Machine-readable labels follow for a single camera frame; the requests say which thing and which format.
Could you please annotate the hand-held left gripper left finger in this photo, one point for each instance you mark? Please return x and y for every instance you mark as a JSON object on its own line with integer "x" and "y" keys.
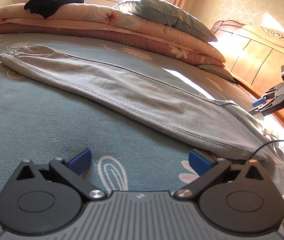
{"x": 82, "y": 160}

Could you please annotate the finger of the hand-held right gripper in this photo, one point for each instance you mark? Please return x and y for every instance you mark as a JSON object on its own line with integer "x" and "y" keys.
{"x": 267, "y": 110}
{"x": 258, "y": 102}

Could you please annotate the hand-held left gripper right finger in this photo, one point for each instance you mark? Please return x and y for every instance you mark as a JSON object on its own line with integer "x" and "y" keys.
{"x": 198, "y": 161}

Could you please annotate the grey sweatpants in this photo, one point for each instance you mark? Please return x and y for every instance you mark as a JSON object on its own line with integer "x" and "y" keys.
{"x": 132, "y": 92}

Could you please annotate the wooden headboard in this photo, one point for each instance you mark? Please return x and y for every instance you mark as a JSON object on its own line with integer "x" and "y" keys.
{"x": 257, "y": 55}

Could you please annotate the flat grey-blue pillow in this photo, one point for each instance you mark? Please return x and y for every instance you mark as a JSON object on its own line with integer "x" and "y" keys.
{"x": 217, "y": 72}

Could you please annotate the blue-grey floral bed sheet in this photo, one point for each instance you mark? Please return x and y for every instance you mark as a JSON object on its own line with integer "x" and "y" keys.
{"x": 31, "y": 117}

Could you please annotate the plump grey-blue pillow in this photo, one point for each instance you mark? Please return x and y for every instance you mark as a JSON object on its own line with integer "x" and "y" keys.
{"x": 172, "y": 17}

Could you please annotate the folded pink floral quilt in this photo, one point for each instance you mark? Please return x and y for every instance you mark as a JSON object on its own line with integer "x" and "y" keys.
{"x": 94, "y": 27}

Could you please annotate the black garment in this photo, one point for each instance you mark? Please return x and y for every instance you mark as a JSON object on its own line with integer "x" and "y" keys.
{"x": 51, "y": 3}

